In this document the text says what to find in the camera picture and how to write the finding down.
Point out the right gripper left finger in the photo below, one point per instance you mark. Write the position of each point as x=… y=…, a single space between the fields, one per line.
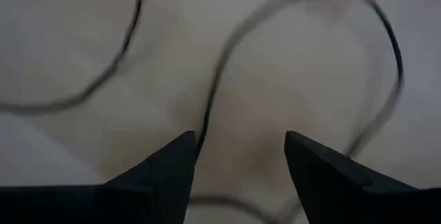
x=169 y=175

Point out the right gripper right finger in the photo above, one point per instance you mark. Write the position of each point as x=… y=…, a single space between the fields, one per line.
x=320 y=175

